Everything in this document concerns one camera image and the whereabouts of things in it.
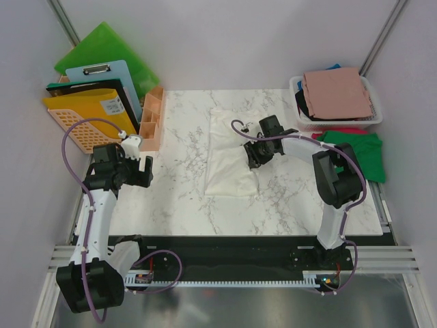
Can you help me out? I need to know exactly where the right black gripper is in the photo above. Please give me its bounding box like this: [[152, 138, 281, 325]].
[[244, 135, 276, 169]]

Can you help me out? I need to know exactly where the white printed t shirt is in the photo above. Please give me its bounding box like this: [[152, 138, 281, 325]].
[[205, 108, 264, 197]]

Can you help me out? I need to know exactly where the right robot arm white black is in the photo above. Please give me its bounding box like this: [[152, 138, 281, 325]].
[[231, 115, 367, 269]]

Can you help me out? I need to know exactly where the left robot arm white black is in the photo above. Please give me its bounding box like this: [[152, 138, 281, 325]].
[[56, 135, 153, 313]]

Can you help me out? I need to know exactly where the red t shirt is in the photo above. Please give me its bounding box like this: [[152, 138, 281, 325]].
[[311, 128, 368, 139]]

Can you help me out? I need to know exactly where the orange mesh file holder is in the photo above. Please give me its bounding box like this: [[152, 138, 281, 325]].
[[47, 75, 141, 154]]

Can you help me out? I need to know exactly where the black garment in basket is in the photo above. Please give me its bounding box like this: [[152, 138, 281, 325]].
[[295, 90, 312, 120]]

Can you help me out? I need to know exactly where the peach compartment organizer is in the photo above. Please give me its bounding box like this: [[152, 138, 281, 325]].
[[139, 86, 166, 152]]

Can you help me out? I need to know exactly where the yellow folder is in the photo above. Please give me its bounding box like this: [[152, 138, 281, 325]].
[[42, 88, 139, 135]]

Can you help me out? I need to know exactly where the white laundry basket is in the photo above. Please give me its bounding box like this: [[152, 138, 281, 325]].
[[286, 76, 383, 132]]

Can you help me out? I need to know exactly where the pink folded t shirt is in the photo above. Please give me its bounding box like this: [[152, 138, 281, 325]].
[[302, 67, 372, 120]]

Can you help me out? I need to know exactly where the light blue clipboard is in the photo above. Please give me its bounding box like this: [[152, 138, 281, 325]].
[[66, 60, 143, 120]]

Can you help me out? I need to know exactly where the black folder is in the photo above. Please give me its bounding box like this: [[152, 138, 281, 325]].
[[46, 79, 140, 114]]

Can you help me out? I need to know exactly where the green t shirt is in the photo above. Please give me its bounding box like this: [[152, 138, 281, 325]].
[[311, 131, 386, 183]]

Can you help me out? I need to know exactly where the green plastic board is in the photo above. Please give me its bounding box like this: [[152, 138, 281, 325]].
[[55, 22, 160, 98]]

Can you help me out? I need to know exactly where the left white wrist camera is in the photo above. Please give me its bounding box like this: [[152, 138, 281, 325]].
[[119, 131, 143, 161]]

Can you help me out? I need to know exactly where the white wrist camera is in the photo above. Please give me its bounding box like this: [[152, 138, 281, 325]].
[[119, 131, 143, 161], [240, 122, 254, 135]]

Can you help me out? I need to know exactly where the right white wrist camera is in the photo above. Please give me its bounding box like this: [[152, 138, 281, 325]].
[[240, 122, 254, 135]]

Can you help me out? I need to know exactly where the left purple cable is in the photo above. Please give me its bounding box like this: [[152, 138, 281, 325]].
[[61, 118, 184, 324]]

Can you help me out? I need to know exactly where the purple cable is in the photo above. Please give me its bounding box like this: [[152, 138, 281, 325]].
[[231, 119, 368, 297], [61, 118, 184, 324]]

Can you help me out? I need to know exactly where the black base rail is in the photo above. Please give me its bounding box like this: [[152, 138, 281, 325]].
[[109, 234, 397, 283]]

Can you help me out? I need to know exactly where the white cable duct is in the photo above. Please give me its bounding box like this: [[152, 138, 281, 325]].
[[124, 270, 320, 288]]

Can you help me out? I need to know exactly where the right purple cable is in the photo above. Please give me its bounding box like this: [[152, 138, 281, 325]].
[[231, 119, 368, 297]]

